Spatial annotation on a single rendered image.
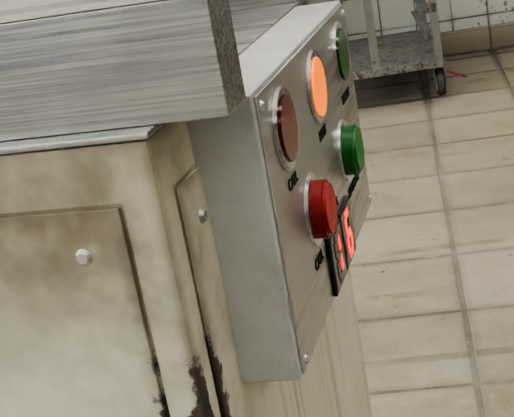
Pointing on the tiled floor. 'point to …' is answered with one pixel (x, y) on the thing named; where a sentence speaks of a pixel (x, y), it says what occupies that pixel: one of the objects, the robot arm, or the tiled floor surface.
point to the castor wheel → (439, 81)
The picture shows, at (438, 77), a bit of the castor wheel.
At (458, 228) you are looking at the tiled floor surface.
